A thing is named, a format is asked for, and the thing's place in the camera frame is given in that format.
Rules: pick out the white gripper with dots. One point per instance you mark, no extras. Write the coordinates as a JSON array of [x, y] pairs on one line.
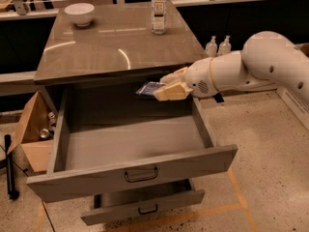
[[198, 77]]

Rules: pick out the white ceramic bowl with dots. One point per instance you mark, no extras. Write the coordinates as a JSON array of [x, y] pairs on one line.
[[80, 14]]

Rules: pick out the sanitizer pump bottle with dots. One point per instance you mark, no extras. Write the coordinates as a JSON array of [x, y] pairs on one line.
[[211, 47], [225, 46]]

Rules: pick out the grey drawer cabinet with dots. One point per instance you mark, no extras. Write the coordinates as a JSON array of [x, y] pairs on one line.
[[105, 63]]

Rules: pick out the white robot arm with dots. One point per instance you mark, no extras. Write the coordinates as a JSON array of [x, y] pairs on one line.
[[268, 60]]

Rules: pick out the grey open top drawer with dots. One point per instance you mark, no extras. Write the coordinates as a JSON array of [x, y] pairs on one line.
[[91, 159]]

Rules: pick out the blue rxbar wrapper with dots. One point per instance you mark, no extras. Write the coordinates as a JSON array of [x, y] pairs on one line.
[[148, 88]]

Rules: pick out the lower silver can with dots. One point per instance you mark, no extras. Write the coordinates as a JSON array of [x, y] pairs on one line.
[[46, 134]]

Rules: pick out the black top drawer handle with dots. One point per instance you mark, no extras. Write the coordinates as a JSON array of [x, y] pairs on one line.
[[141, 175]]

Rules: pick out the black lower drawer handle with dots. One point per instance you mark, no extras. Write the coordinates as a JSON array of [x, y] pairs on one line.
[[149, 210]]

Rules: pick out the left sanitizer pump bottle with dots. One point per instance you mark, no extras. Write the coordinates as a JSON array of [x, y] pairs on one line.
[[211, 47]]

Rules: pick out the black drawer handle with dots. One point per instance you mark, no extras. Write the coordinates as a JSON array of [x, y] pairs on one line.
[[141, 175], [149, 210]]

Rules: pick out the right sanitizer pump bottle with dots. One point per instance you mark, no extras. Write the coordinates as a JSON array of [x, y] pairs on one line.
[[225, 46]]

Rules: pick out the clear plastic water bottle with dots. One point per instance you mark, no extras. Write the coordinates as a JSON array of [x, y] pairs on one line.
[[158, 16]]

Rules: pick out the black pole stand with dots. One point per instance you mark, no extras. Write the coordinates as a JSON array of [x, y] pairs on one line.
[[12, 191]]

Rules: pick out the grey lower drawer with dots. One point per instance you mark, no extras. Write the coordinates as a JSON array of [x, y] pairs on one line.
[[124, 204]]

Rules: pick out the upper silver can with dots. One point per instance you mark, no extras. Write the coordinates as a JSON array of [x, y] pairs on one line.
[[52, 119]]

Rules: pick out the brown cardboard box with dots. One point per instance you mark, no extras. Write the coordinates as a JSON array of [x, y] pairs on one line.
[[34, 118]]

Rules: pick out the silver can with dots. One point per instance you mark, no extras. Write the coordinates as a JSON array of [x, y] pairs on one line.
[[52, 119], [46, 134]]

